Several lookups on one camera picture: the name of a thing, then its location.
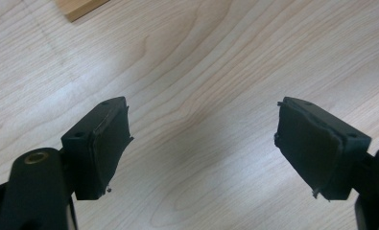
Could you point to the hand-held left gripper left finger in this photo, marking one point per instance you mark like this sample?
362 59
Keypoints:
94 153

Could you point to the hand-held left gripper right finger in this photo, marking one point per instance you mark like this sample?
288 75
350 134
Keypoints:
318 150

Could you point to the wooden three-tier shoe rack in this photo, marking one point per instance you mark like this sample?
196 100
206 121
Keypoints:
80 8

